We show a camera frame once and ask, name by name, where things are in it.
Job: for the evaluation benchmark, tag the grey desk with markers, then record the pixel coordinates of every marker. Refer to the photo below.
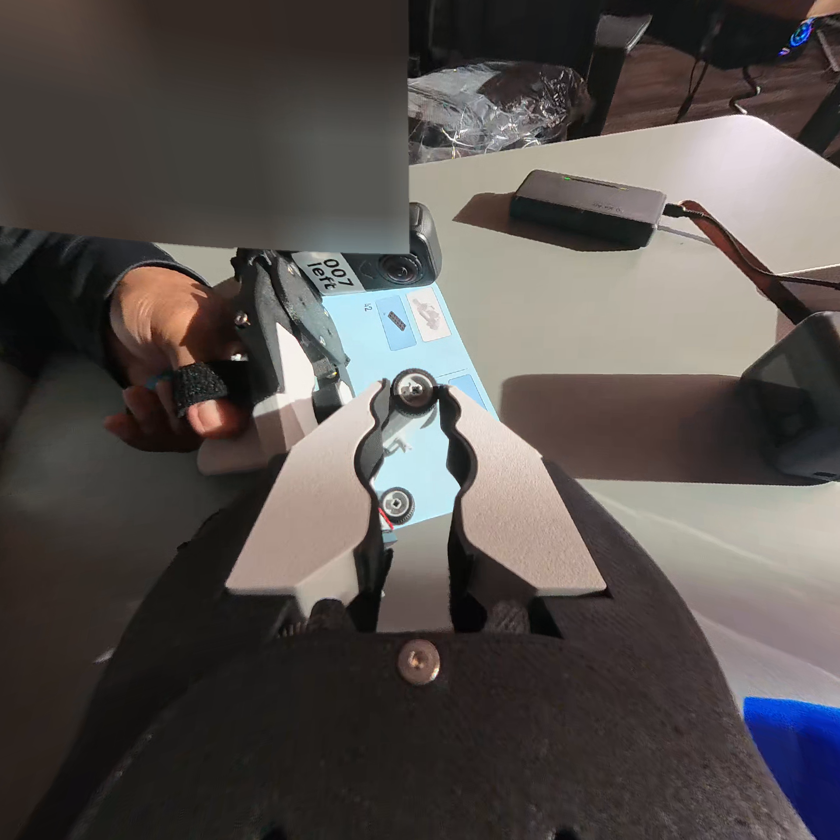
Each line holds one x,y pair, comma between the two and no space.
590,315

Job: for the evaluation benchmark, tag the light blue instruction booklet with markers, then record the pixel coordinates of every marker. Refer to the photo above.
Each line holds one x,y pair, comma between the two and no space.
433,459

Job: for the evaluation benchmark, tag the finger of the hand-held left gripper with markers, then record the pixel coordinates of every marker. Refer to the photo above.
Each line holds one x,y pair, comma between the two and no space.
295,374
236,453

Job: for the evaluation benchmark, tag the blue plastic bin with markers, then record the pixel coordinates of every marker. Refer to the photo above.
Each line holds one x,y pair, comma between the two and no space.
800,754

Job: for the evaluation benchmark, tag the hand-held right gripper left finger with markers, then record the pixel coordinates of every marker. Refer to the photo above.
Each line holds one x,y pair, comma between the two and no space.
302,512

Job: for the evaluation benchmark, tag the person's left forearm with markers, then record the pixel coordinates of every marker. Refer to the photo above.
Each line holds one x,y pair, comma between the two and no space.
59,295

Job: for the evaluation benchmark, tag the plastic-wrapped bundle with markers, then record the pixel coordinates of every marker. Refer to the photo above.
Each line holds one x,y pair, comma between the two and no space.
492,105

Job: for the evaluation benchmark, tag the person's left hand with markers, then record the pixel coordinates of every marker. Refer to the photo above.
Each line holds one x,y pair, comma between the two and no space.
164,328

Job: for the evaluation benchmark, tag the black action camera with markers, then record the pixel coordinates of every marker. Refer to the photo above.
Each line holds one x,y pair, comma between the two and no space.
800,400

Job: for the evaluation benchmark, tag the computer with coloured lights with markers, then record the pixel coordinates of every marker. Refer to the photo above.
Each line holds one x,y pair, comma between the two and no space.
797,36

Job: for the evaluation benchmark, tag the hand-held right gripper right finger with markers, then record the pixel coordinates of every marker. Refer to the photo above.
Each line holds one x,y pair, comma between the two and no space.
525,525

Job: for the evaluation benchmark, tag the black power bank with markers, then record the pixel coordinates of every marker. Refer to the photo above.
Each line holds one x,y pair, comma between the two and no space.
590,207

